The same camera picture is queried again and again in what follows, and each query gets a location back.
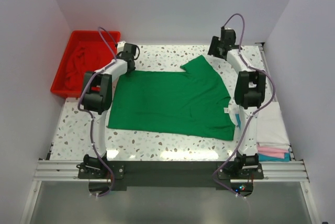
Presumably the teal folded t-shirt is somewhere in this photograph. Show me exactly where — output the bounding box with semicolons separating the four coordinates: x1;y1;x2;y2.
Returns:
234;113;291;162

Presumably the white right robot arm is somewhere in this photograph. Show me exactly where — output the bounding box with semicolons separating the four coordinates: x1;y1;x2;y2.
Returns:
208;26;266;175

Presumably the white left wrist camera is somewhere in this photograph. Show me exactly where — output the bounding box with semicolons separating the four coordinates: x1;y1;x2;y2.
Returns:
117;41;126;52

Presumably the red t-shirt in bin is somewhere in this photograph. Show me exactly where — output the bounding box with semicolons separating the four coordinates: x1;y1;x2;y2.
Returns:
64;41;113;91

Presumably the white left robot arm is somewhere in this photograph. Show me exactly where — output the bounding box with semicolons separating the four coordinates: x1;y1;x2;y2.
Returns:
77;41;140;173

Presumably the aluminium frame rail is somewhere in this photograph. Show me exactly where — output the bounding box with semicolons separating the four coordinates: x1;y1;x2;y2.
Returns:
33;160;309;182

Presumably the green t-shirt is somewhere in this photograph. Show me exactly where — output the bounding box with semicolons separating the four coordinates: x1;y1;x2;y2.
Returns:
107;55;235;141

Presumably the red plastic bin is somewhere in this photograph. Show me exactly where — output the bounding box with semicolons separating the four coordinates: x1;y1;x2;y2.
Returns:
50;30;121;98

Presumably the right side aluminium rail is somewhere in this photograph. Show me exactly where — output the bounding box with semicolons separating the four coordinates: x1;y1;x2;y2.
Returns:
255;42;296;161

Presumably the white folded t-shirt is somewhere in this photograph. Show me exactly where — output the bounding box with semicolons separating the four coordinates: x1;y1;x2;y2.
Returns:
228;102;290;149

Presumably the pink folded t-shirt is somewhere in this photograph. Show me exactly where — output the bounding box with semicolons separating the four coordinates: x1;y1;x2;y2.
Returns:
257;146;289;159

